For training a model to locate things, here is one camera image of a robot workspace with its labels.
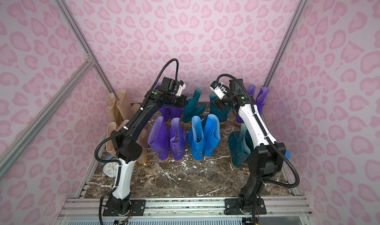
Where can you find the small white alarm clock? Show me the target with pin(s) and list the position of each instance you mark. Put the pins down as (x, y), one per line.
(110, 169)

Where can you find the blue cap water bottle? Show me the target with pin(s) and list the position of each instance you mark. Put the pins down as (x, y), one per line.
(288, 154)

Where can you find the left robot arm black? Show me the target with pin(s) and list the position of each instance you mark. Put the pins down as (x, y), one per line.
(154, 100)

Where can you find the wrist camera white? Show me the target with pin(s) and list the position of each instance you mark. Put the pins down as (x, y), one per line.
(218, 89)
(179, 87)

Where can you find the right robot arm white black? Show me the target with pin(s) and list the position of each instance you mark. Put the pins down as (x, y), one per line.
(253, 144)

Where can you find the large teal boot yellow sole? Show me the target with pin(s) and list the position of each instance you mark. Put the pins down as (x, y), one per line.
(246, 143)

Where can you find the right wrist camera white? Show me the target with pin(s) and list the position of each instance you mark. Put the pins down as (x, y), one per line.
(218, 89)

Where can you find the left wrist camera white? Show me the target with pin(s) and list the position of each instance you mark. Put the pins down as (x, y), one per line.
(179, 87)

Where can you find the left aluminium frame strut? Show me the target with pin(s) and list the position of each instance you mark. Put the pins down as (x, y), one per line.
(20, 145)

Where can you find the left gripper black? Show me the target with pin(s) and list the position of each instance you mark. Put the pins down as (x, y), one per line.
(180, 101)

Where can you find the right aluminium frame post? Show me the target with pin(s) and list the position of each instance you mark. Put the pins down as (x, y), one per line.
(299, 11)

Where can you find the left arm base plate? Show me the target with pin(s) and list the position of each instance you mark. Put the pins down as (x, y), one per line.
(115, 207)

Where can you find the blue rain boot yellow sole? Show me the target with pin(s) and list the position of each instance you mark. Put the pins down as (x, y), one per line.
(196, 138)

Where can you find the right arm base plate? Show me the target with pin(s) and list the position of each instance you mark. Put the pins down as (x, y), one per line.
(235, 207)

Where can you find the teal rain boot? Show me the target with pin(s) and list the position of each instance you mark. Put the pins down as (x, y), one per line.
(236, 149)
(221, 114)

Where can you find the large purple boot back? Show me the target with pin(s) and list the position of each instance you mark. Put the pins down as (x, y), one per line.
(176, 112)

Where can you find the aluminium front rail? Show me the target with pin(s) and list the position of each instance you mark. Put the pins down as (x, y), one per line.
(276, 210)

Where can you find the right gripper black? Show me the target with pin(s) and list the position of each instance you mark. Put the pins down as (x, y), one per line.
(222, 105)

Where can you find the left back aluminium post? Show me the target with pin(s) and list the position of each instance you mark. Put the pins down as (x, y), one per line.
(79, 35)

